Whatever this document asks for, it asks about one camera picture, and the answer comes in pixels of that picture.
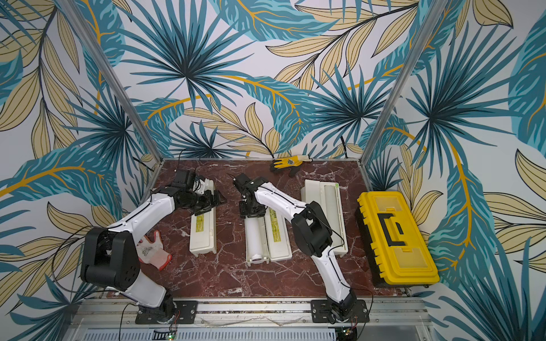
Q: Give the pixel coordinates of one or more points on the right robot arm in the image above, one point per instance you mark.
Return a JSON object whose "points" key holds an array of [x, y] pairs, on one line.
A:
{"points": [[312, 233]]}

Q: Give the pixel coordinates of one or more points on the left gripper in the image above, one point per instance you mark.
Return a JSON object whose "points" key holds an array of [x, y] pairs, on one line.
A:
{"points": [[209, 203]]}

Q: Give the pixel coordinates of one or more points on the red white work glove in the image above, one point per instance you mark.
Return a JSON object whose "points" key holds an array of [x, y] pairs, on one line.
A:
{"points": [[152, 252]]}

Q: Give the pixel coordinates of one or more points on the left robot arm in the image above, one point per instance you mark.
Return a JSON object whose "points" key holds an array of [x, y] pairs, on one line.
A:
{"points": [[110, 257]]}

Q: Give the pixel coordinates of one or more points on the yellow black work glove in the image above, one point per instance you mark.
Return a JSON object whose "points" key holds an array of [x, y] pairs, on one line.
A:
{"points": [[292, 164]]}

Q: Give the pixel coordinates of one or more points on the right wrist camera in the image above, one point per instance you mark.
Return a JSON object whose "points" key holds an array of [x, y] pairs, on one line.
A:
{"points": [[244, 184]]}

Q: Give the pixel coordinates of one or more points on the white wrap dispenser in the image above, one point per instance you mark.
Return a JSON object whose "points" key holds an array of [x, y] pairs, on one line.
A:
{"points": [[203, 233], [328, 195], [277, 238]]}

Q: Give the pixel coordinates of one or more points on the plastic wrap roll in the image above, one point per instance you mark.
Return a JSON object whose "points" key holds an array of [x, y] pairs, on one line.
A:
{"points": [[256, 243]]}

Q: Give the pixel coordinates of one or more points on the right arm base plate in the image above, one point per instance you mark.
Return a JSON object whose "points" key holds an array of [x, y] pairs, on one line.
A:
{"points": [[325, 311]]}

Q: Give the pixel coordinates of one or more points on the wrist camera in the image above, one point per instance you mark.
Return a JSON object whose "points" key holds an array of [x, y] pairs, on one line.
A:
{"points": [[186, 180], [244, 184]]}

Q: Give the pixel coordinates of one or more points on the aluminium front rail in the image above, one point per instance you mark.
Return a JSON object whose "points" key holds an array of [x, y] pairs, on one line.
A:
{"points": [[261, 312]]}

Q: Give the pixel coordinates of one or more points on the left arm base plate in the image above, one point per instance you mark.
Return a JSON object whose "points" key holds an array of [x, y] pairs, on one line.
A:
{"points": [[179, 312]]}

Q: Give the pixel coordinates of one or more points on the yellow black toolbox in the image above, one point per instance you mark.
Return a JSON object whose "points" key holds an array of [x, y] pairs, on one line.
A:
{"points": [[396, 250]]}

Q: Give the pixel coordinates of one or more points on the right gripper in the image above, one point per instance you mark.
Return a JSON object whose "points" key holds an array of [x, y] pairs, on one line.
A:
{"points": [[250, 209]]}

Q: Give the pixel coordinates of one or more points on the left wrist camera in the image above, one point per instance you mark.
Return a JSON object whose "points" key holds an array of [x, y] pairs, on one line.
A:
{"points": [[186, 180]]}

